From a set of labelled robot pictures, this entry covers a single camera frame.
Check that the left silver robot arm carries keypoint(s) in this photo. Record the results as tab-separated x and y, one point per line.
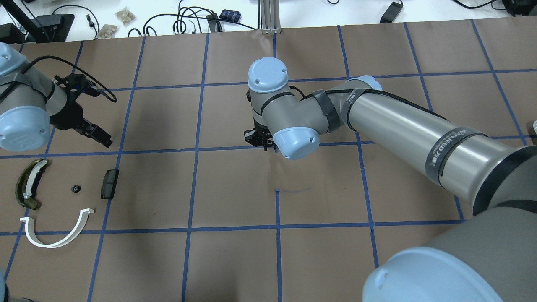
31	102

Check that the aluminium frame post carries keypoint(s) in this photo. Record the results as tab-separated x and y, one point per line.
270	16

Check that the small bag of parts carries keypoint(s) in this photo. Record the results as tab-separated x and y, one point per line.
106	31
125	16

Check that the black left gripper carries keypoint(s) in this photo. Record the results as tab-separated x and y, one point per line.
68	116

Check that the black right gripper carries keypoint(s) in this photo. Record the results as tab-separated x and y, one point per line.
256	136

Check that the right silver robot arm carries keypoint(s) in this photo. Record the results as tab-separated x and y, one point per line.
489	258

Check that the olive brake shoe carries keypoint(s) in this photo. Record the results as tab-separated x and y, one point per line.
26	182

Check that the brown paper table mat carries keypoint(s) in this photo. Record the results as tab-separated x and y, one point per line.
199	215

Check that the dark grey brake pad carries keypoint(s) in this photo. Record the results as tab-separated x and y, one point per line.
109	184

